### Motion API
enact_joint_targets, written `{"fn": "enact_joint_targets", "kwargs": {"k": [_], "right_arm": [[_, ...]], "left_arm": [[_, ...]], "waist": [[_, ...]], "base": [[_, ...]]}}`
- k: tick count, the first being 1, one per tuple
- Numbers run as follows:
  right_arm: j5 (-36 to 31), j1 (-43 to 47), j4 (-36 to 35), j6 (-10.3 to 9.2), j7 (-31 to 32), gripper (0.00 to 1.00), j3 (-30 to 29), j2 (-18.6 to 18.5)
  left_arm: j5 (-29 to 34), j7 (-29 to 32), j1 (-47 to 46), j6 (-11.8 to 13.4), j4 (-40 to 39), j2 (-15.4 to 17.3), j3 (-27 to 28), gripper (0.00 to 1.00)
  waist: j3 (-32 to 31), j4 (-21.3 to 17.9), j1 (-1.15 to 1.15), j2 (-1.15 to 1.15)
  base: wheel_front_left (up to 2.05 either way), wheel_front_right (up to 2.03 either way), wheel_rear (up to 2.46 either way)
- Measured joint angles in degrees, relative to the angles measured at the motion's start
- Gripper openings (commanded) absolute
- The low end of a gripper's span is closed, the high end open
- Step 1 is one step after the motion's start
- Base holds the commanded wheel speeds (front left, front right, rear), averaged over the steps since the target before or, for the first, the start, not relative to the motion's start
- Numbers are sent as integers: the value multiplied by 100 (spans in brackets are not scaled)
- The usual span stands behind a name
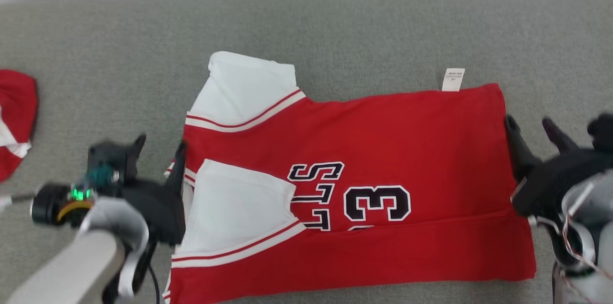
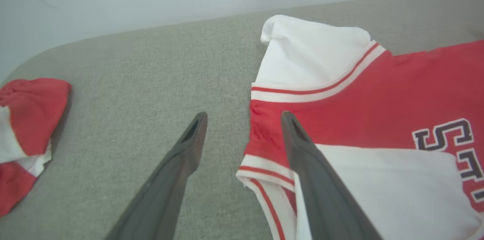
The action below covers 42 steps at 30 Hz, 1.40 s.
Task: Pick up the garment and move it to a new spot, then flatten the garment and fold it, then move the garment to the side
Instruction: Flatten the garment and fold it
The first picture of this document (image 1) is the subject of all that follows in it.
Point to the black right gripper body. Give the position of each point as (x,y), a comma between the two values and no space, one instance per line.
(550,184)

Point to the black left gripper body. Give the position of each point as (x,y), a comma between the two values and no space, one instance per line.
(160,213)

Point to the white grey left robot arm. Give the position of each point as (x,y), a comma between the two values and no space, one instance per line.
(72,265)

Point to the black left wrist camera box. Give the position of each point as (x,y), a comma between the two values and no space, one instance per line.
(107,155)

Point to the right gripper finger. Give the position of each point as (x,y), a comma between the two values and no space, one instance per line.
(519,155)
(558,139)

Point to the red jersey with number print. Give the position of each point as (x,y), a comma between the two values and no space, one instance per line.
(407,131)

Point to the red garment with white band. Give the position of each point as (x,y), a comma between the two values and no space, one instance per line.
(17,103)

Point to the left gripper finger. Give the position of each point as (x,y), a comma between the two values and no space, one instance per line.
(177,170)
(137,151)

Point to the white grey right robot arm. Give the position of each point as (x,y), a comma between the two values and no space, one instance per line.
(594,213)

